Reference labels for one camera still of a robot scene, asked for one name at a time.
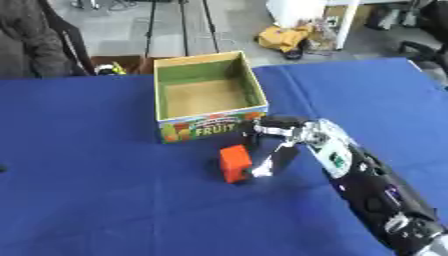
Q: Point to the black office chair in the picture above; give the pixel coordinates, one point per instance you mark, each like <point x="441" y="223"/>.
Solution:
<point x="426" y="36"/>

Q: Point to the white table leg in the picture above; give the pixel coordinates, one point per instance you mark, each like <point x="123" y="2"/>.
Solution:
<point x="346" y="23"/>

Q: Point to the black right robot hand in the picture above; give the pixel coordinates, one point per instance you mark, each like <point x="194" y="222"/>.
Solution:
<point x="280" y="126"/>

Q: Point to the cardboard box with green inside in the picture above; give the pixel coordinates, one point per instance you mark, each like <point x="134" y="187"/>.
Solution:
<point x="204" y="96"/>

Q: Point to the brown cardboard box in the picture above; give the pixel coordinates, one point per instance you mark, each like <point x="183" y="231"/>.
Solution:
<point x="119" y="63"/>

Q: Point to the black tripod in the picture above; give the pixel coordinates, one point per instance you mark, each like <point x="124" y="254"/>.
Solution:
<point x="182" y="25"/>

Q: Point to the silver and black right robot arm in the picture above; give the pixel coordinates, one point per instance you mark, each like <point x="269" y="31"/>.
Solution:
<point x="367" y="180"/>

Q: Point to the person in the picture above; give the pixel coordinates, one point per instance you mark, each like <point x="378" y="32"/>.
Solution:
<point x="35" y="38"/>

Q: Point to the orange rectangular block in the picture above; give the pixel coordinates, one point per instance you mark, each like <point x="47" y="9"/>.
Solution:
<point x="234" y="163"/>

